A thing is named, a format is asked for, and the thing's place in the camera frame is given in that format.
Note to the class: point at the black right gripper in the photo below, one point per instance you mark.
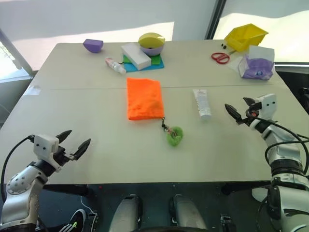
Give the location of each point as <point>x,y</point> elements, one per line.
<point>252,114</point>

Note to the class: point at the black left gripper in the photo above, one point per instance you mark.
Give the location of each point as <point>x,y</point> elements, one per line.
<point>61,157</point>

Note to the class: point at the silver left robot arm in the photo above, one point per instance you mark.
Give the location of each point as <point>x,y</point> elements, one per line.
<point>19,183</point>

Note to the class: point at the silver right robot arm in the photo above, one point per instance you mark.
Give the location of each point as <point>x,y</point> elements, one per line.
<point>285,154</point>

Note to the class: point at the white cream tube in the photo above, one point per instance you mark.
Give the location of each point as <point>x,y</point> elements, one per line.
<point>202,104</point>

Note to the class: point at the purple tissue pack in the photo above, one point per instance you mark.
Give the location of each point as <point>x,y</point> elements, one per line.
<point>257,67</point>

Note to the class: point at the yellow plastic bin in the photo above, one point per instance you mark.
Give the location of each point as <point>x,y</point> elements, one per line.
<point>243,36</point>

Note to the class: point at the black sneaker white stripes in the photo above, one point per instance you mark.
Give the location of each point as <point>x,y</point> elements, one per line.
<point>73,221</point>

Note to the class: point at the small clear spray bottle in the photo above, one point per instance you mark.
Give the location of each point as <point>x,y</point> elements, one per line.
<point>116,65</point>

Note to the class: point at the silver robot leg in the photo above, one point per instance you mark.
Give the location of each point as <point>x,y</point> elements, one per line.
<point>187,213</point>
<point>125,215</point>

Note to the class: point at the grey window pillar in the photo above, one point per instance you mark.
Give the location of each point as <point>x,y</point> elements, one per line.
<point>214,19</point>

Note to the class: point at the purple bowl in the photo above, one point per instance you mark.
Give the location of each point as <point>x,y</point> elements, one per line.
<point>93,45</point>

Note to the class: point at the green felt sheet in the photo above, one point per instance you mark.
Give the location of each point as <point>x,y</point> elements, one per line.
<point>128,59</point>

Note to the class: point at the white rectangular box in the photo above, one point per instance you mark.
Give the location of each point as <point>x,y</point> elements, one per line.
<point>136,56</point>

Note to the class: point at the lavender bowl with yellow lid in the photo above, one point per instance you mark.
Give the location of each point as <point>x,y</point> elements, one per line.
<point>152,43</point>

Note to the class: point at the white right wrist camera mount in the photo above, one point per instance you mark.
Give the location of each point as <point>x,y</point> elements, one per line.
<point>269,104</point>

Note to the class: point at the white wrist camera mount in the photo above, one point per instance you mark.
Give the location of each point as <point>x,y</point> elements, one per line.
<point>269,104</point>
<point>44,147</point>

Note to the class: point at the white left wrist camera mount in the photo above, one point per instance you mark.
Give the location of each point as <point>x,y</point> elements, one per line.
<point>44,147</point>

